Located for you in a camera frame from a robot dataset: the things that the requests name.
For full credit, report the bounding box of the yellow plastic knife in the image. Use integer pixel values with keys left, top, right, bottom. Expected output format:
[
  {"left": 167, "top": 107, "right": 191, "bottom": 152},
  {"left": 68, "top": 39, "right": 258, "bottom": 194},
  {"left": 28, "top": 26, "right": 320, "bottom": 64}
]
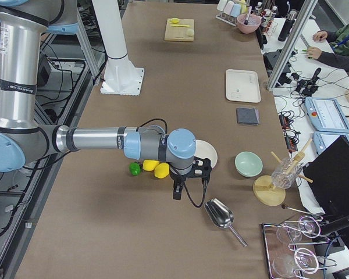
[{"left": 170, "top": 23, "right": 191, "bottom": 28}]

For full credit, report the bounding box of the black monitor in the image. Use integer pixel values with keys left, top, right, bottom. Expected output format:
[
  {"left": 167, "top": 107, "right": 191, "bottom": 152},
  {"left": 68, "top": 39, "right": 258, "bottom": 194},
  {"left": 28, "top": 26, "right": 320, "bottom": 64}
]
[{"left": 303, "top": 135, "right": 349, "bottom": 217}]

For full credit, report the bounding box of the mint green bowl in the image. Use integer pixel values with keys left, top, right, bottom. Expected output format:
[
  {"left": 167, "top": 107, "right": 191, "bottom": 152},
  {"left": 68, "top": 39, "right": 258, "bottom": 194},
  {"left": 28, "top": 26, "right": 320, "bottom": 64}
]
[{"left": 234, "top": 151, "right": 263, "bottom": 177}]

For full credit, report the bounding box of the white round plate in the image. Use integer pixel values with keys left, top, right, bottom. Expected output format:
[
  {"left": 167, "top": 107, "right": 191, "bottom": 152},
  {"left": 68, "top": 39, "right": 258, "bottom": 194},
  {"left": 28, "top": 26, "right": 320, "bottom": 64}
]
[{"left": 194, "top": 139, "right": 218, "bottom": 169}]

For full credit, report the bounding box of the person in green jacket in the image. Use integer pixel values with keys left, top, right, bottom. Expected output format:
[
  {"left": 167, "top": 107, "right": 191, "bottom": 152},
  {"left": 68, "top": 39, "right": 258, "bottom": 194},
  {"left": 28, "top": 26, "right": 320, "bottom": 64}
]
[{"left": 306, "top": 23, "right": 349, "bottom": 73}]

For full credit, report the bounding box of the wooden cutting board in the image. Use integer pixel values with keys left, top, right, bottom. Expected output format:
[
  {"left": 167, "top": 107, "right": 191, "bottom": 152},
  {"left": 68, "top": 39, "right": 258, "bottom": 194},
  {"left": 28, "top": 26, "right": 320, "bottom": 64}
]
[{"left": 164, "top": 19, "right": 195, "bottom": 42}]

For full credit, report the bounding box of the grey folded cloth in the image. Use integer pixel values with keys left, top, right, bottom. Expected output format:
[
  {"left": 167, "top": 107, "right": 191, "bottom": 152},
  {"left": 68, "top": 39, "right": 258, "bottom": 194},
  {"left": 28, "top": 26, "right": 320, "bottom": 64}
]
[{"left": 236, "top": 107, "right": 259, "bottom": 126}]

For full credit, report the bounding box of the clear drinking glass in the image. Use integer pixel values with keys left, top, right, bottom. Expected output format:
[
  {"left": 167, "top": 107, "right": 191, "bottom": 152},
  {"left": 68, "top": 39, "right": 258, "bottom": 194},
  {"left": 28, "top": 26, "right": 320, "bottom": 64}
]
[{"left": 271, "top": 158, "right": 302, "bottom": 189}]

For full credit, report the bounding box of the wooden glass stand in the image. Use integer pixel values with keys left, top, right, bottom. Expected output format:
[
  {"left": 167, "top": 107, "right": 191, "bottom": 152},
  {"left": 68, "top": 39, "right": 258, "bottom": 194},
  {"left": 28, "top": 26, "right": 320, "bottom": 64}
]
[{"left": 253, "top": 138, "right": 313, "bottom": 206}]

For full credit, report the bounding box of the yellow lemon right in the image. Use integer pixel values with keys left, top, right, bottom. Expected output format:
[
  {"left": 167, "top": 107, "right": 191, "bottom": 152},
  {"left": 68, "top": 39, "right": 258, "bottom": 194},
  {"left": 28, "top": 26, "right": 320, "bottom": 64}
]
[{"left": 154, "top": 163, "right": 169, "bottom": 179}]

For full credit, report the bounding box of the blue plastic cup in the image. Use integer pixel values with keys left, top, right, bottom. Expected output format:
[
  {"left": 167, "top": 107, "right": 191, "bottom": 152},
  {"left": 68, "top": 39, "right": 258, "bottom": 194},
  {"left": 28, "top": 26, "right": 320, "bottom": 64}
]
[{"left": 230, "top": 3, "right": 241, "bottom": 17}]

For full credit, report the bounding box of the lemon slice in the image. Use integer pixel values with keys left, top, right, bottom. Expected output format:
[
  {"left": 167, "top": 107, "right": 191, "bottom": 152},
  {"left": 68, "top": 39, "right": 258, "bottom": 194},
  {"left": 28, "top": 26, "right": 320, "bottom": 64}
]
[{"left": 168, "top": 17, "right": 180, "bottom": 24}]

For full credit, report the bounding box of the black water bottle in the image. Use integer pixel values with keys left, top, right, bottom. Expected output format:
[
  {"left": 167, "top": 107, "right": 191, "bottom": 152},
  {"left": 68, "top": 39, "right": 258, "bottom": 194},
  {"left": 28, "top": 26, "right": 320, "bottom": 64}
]
[{"left": 278, "top": 10, "right": 297, "bottom": 42}]

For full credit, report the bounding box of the white rabbit tray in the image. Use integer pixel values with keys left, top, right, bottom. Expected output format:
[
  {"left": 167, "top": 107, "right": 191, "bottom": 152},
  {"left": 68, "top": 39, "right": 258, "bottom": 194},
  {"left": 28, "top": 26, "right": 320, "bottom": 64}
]
[{"left": 225, "top": 69, "right": 261, "bottom": 103}]

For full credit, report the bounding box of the green lime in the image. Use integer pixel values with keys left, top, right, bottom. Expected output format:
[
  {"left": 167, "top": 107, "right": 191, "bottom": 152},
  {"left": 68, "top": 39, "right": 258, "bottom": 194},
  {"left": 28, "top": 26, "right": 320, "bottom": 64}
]
[{"left": 129, "top": 162, "right": 141, "bottom": 176}]

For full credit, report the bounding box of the yellow lemon left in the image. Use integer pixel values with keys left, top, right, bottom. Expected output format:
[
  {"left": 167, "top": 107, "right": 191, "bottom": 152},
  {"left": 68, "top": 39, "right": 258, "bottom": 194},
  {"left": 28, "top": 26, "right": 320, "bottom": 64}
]
[{"left": 143, "top": 159, "right": 160, "bottom": 171}]

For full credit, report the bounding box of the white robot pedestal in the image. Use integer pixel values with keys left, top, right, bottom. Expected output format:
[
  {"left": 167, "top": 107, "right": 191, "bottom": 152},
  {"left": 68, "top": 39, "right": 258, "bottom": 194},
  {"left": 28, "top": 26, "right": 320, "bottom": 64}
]
[{"left": 92, "top": 0, "right": 144, "bottom": 96}]

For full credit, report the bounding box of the metal scoop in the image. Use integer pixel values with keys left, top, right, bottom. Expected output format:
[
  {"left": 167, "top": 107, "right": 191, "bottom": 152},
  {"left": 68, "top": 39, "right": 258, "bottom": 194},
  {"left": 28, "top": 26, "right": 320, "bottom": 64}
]
[{"left": 205, "top": 198, "right": 248, "bottom": 247}]

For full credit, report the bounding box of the aluminium frame post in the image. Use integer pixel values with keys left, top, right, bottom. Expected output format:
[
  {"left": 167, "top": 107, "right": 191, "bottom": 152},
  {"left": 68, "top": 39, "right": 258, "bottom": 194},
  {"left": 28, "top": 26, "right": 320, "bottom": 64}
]
[{"left": 266, "top": 0, "right": 318, "bottom": 92}]

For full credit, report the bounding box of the blue teach pendant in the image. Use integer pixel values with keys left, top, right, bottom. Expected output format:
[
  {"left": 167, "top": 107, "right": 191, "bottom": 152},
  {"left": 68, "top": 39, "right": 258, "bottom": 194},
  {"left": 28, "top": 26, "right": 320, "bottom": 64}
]
[
  {"left": 304, "top": 97, "right": 349, "bottom": 134},
  {"left": 312, "top": 131, "right": 341, "bottom": 155}
]

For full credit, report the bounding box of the pink bowl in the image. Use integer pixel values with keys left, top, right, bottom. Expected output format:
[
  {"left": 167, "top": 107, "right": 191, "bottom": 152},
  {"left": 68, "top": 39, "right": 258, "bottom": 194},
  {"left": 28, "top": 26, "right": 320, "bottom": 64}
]
[{"left": 237, "top": 14, "right": 261, "bottom": 34}]

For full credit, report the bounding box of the mirrored tray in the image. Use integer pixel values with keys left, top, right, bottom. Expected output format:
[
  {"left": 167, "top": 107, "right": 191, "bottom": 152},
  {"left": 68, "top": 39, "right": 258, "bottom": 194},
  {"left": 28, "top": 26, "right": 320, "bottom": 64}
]
[{"left": 261, "top": 223, "right": 303, "bottom": 278}]

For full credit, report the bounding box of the yellow lemon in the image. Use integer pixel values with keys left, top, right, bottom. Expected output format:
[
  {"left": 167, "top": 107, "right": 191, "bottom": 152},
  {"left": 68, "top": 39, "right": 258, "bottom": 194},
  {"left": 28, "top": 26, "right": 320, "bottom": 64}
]
[
  {"left": 143, "top": 159, "right": 160, "bottom": 171},
  {"left": 154, "top": 163, "right": 169, "bottom": 179}
]

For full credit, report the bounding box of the white plastic cup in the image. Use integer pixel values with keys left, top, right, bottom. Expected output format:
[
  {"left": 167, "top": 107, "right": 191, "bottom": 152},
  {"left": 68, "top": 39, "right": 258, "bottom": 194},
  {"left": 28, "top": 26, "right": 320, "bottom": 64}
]
[{"left": 216, "top": 0, "right": 227, "bottom": 12}]

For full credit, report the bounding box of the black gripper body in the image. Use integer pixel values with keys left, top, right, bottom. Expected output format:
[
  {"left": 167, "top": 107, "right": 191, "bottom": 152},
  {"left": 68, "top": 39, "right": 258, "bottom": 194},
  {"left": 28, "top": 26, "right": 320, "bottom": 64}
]
[{"left": 170, "top": 156, "right": 212, "bottom": 186}]

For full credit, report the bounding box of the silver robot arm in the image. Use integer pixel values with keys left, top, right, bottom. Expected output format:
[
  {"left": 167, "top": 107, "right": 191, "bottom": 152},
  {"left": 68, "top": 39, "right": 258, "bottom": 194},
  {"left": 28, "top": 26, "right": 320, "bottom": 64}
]
[{"left": 0, "top": 1, "right": 212, "bottom": 200}]

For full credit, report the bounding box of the wire glass holder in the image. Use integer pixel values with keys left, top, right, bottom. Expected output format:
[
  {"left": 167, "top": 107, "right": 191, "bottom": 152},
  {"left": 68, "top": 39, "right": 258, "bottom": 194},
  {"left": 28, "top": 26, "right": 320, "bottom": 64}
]
[{"left": 272, "top": 215, "right": 337, "bottom": 278}]

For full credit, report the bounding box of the pink plastic cup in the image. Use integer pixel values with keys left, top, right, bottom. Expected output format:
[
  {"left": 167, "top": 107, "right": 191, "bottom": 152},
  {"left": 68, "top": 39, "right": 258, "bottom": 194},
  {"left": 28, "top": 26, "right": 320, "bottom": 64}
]
[{"left": 223, "top": 1, "right": 234, "bottom": 15}]

